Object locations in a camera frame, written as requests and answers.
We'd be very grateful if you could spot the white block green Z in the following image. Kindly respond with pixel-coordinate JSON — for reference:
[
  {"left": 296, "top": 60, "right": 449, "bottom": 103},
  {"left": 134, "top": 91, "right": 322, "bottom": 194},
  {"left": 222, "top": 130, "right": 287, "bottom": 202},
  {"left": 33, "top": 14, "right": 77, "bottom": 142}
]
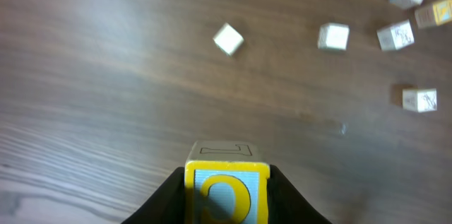
[{"left": 317, "top": 23, "right": 350, "bottom": 51}]

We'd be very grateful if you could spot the white block green J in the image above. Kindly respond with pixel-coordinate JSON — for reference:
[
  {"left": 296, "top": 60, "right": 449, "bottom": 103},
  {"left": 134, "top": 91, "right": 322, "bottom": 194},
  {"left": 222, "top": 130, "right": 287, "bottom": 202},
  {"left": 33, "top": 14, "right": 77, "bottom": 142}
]
[{"left": 402, "top": 88, "right": 437, "bottom": 113}]

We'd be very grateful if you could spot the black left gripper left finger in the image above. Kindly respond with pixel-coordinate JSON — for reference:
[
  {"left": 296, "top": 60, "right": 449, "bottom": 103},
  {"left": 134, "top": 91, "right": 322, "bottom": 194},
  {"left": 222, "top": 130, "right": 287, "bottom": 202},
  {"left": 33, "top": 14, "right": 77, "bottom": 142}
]
[{"left": 121, "top": 167, "right": 185, "bottom": 224}]

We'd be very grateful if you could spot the white block green V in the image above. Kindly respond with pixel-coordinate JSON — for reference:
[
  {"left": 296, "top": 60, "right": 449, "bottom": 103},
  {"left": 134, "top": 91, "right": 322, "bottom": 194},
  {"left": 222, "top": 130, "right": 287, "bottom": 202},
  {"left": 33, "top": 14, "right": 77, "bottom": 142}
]
[{"left": 376, "top": 20, "right": 415, "bottom": 51}]

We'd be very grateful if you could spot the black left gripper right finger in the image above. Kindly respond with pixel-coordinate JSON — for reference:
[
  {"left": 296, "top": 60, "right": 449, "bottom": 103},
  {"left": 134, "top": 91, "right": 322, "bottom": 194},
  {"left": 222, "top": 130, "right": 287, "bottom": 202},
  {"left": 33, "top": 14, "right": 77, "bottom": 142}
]
[{"left": 267, "top": 165, "right": 331, "bottom": 224}]

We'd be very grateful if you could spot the plain white picture block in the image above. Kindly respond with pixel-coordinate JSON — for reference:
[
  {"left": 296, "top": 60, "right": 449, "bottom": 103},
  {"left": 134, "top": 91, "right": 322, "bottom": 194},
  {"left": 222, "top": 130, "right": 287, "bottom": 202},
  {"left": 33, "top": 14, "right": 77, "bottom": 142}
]
[{"left": 213, "top": 23, "right": 244, "bottom": 57}]

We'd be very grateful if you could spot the yellow top letter block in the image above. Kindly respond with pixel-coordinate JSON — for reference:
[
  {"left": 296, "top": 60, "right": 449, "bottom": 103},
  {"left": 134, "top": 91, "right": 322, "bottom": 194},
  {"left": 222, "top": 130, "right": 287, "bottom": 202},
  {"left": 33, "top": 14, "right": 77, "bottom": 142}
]
[{"left": 184, "top": 141, "right": 270, "bottom": 224}]

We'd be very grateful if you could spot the yellow top block red mark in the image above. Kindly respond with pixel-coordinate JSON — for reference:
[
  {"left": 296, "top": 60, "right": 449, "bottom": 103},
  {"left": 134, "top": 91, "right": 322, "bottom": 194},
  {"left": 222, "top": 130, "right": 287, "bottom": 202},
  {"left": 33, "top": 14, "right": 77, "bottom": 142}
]
[{"left": 415, "top": 0, "right": 451, "bottom": 28}]

